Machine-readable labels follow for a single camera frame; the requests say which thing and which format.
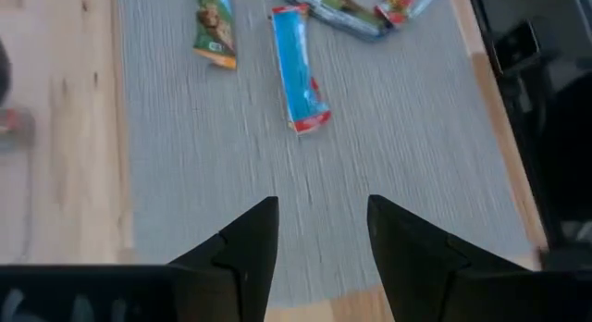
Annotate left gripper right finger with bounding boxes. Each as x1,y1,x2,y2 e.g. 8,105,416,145
367,195,533,322

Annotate blue granola bar red ends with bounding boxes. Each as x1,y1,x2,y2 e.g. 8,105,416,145
269,3,333,136

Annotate green and orange granola bar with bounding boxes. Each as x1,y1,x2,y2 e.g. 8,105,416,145
192,0,239,71

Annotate grey woven table mat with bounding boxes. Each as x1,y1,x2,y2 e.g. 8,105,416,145
115,0,534,309

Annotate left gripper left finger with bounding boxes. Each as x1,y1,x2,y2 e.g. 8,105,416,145
166,196,280,322

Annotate black table frame rail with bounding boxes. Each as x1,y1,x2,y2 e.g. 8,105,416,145
465,0,592,272

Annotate black box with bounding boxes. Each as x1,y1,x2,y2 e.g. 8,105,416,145
491,19,543,76

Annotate green and blue granola bar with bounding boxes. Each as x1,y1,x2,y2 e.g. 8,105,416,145
280,0,390,43

